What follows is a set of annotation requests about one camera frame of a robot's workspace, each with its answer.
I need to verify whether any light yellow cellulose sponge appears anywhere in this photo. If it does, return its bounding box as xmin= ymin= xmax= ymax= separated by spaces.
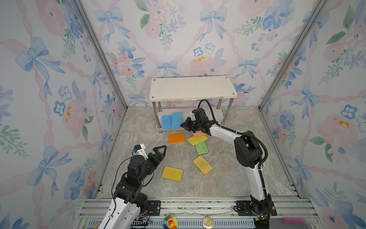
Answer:
xmin=187 ymin=135 xmax=208 ymax=146

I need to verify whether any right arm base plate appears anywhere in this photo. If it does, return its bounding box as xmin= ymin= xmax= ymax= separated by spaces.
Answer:
xmin=233 ymin=200 xmax=268 ymax=218

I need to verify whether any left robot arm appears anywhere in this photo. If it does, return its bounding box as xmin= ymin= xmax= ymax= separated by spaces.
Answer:
xmin=99 ymin=144 xmax=167 ymax=229

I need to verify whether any left aluminium frame post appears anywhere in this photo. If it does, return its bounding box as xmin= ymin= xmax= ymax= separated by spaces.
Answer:
xmin=70 ymin=0 xmax=128 ymax=111

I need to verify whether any aluminium frame post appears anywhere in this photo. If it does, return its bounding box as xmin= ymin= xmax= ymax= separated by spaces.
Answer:
xmin=70 ymin=0 xmax=128 ymax=111
xmin=258 ymin=0 xmax=329 ymax=111

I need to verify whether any aluminium front rail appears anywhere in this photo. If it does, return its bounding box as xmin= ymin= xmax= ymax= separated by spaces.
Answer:
xmin=74 ymin=196 xmax=324 ymax=229

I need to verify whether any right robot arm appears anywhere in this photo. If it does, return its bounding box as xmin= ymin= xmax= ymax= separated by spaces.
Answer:
xmin=180 ymin=116 xmax=272 ymax=219

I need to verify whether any right aluminium frame post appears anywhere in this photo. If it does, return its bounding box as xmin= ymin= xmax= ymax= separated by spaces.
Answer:
xmin=258 ymin=0 xmax=329 ymax=111

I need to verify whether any green sponge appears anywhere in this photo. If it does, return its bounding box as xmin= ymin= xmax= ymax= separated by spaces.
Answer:
xmin=195 ymin=141 xmax=208 ymax=156

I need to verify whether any pink sponge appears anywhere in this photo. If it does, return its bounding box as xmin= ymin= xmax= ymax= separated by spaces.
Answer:
xmin=193 ymin=131 xmax=206 ymax=137

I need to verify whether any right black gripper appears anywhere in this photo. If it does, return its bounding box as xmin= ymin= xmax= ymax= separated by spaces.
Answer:
xmin=179 ymin=118 xmax=202 ymax=134

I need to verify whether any blue sponge front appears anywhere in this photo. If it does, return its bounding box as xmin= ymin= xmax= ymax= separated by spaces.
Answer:
xmin=171 ymin=113 xmax=183 ymax=129

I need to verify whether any orange sponge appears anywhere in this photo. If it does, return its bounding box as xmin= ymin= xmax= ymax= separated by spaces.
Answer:
xmin=169 ymin=134 xmax=185 ymax=144

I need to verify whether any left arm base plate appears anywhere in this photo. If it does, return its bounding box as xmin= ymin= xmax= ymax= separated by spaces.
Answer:
xmin=137 ymin=200 xmax=162 ymax=217

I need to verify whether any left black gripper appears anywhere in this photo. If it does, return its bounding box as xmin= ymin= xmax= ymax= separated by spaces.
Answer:
xmin=138 ymin=145 xmax=165 ymax=184

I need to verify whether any colourful flower toy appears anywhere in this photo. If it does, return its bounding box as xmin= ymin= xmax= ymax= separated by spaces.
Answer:
xmin=163 ymin=215 xmax=178 ymax=229

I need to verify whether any white two-tier metal shelf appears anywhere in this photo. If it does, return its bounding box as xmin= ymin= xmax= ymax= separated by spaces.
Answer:
xmin=149 ymin=76 xmax=237 ymax=131

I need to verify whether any blue sponge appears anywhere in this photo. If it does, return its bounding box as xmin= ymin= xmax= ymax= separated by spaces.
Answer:
xmin=162 ymin=115 xmax=172 ymax=130
xmin=171 ymin=113 xmax=183 ymax=129

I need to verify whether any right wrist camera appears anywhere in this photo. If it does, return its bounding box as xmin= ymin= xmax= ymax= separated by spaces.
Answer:
xmin=192 ymin=108 xmax=207 ymax=121

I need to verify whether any round gold badge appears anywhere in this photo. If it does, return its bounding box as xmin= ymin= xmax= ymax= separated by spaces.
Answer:
xmin=202 ymin=216 xmax=214 ymax=229

